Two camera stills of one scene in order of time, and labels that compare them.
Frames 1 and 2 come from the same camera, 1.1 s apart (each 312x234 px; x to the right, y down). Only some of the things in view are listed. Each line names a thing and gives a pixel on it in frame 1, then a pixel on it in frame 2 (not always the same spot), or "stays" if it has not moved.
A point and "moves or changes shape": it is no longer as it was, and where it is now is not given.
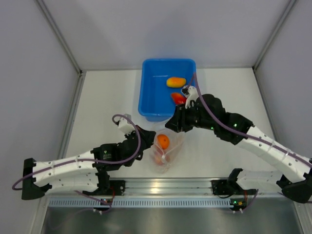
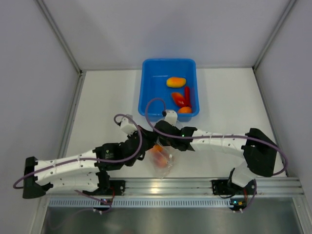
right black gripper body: x=190 y=115 -> x=167 y=142
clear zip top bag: x=166 y=146 moves or changes shape
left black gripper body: x=148 y=143 stays
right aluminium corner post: x=292 y=2 stays
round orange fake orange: x=164 y=141 moves or changes shape
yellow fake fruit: x=176 y=82 stays
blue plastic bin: x=160 y=79 stays
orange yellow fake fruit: x=178 y=98 stays
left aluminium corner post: x=65 y=43 stays
